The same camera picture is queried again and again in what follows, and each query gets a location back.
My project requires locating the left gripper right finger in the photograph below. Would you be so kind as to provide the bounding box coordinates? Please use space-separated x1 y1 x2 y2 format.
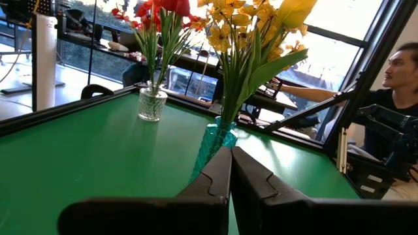
230 146 418 235

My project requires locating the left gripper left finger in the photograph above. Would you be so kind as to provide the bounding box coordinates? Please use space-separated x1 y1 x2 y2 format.
57 146 233 235

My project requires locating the orange artificial flower bunch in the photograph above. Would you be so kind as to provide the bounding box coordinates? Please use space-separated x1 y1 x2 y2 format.
228 0 310 125
197 0 259 127

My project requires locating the red artificial flower bunch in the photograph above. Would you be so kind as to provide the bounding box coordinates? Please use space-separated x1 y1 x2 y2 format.
156 12 210 94
110 0 164 95

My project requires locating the red artificial tulip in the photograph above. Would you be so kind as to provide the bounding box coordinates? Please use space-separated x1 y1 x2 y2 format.
153 0 192 94

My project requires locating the yellow artificial tulip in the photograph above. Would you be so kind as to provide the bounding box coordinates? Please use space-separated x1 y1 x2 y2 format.
228 0 318 125

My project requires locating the person's forearm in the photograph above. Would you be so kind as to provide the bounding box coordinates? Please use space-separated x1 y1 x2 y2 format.
279 83 342 104

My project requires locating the teal glass vase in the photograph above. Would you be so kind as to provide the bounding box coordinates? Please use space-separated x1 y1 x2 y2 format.
189 116 240 184

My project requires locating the clear glass vase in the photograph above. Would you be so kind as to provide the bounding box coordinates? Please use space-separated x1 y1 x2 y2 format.
137 85 169 123

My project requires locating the green table mat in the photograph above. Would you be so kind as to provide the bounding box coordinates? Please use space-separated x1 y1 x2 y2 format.
0 93 362 235

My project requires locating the black hook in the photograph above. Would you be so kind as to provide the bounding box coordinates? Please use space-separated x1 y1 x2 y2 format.
80 83 115 101

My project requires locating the person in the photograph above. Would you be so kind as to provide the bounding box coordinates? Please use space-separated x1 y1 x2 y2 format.
362 41 418 163

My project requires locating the black tripod stand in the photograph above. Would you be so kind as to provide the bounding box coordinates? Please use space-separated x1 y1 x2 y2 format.
86 0 98 86

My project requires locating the white round pillar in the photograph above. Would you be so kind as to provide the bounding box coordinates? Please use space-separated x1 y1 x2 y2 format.
31 12 58 112

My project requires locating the black aluminium table frame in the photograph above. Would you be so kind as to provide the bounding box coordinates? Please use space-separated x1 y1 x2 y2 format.
0 0 418 174

